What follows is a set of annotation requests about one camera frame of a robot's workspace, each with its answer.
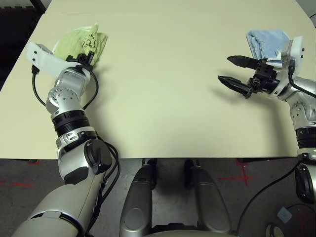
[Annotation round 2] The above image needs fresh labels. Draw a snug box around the green terry towel white trim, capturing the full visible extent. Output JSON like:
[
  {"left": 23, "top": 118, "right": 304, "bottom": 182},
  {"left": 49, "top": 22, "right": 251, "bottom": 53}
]
[{"left": 53, "top": 22, "right": 109, "bottom": 66}]

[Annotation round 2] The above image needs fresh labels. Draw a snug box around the black foam floor mat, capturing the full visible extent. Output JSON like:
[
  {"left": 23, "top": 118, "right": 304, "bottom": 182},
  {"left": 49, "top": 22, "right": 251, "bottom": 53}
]
[{"left": 0, "top": 6, "right": 41, "bottom": 86}]

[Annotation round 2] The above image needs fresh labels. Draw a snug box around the grey left robot leg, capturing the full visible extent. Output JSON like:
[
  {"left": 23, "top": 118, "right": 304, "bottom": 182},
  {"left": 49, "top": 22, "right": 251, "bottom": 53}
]
[{"left": 119, "top": 162, "right": 158, "bottom": 237}]

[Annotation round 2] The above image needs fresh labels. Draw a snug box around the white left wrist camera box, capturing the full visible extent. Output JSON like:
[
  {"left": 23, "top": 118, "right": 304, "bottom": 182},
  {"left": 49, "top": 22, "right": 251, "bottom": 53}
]
[{"left": 26, "top": 41, "right": 76, "bottom": 79}]

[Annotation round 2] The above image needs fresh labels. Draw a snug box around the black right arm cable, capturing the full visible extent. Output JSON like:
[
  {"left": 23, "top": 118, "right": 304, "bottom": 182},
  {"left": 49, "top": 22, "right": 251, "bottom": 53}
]
[{"left": 236, "top": 59, "right": 316, "bottom": 235}]

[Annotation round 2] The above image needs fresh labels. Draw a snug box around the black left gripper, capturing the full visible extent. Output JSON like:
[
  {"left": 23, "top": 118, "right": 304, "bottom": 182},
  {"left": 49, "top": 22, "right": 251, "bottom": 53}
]
[{"left": 65, "top": 50, "right": 96, "bottom": 68}]

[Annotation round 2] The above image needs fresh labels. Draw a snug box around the small blue square floor object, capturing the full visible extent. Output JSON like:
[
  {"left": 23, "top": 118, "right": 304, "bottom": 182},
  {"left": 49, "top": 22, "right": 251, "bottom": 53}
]
[{"left": 276, "top": 206, "right": 293, "bottom": 222}]

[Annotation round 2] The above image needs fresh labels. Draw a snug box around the grey right robot leg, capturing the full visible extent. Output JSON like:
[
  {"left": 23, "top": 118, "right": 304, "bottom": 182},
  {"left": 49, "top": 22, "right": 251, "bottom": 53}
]
[{"left": 184, "top": 159, "right": 233, "bottom": 235}]

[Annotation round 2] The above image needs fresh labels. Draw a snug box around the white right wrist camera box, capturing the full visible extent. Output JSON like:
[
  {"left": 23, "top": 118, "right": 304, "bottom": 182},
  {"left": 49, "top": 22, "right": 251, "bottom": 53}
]
[{"left": 280, "top": 36, "right": 305, "bottom": 75}]

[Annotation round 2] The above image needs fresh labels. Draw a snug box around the folded light blue towel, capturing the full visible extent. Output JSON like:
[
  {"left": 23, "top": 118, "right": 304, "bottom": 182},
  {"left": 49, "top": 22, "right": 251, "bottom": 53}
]
[{"left": 246, "top": 29, "right": 292, "bottom": 68}]

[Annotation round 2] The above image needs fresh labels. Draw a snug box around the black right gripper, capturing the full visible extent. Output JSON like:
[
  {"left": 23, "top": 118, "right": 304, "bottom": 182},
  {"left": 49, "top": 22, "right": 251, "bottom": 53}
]
[{"left": 217, "top": 55, "right": 281, "bottom": 99}]

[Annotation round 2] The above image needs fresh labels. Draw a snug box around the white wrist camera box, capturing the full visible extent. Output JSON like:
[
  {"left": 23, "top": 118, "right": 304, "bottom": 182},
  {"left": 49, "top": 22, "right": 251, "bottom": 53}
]
[
  {"left": 26, "top": 41, "right": 76, "bottom": 79},
  {"left": 280, "top": 36, "right": 305, "bottom": 75}
]

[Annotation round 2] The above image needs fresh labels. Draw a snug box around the grey robot leg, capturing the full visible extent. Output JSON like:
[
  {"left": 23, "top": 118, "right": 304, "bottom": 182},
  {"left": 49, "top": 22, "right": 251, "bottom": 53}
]
[
  {"left": 119, "top": 162, "right": 158, "bottom": 237},
  {"left": 184, "top": 159, "right": 233, "bottom": 235}
]

